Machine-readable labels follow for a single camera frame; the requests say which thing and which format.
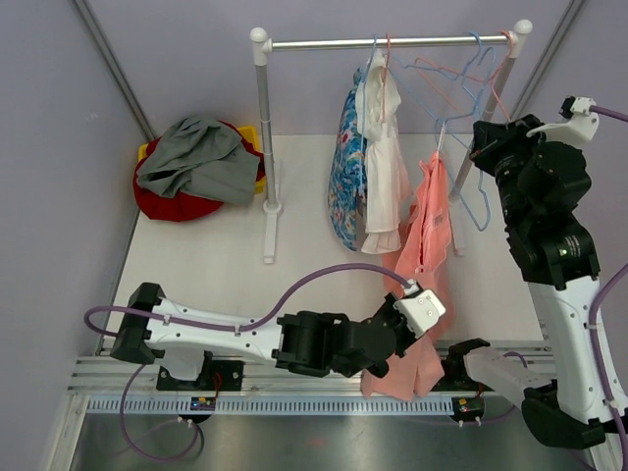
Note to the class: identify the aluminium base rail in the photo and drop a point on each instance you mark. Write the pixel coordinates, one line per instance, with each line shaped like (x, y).
(292, 367)

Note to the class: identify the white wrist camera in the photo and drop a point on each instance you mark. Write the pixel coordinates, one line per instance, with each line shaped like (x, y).
(421, 308)
(578, 127)

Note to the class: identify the blue hanger salmon skirt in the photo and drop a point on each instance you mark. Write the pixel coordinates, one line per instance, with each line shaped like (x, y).
(441, 147)

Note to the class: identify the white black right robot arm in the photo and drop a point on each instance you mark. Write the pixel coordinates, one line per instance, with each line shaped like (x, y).
(540, 181)

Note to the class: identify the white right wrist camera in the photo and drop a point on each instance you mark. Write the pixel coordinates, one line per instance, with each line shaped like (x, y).
(578, 127)

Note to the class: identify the yellow plastic bin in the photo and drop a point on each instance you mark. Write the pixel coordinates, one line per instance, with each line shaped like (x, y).
(252, 162)

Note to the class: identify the blue hanger floral skirt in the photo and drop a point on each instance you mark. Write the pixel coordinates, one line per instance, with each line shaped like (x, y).
(368, 97)

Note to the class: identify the red cloth garment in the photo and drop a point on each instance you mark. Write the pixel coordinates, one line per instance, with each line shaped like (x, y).
(183, 207)

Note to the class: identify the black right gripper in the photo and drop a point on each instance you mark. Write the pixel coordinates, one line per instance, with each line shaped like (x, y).
(493, 139)

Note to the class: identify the empty pink wire hanger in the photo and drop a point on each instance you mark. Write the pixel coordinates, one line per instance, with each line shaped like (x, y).
(423, 65)

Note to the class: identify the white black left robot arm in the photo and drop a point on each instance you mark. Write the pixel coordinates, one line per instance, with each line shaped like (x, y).
(182, 339)

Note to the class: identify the salmon pink skirt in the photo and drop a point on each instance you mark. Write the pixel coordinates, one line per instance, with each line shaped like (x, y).
(419, 370)

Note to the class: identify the white slotted cable duct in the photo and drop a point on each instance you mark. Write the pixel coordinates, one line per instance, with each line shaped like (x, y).
(270, 405)

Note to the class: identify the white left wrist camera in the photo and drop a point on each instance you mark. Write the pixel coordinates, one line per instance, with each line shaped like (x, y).
(421, 308)

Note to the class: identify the silver white clothes rack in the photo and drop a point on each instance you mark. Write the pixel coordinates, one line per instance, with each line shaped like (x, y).
(262, 45)

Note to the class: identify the white pleated skirt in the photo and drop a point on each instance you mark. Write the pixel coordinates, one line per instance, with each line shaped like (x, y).
(387, 185)

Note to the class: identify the blue wire hanger grey skirt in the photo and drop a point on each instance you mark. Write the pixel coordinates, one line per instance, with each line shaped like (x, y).
(471, 97)

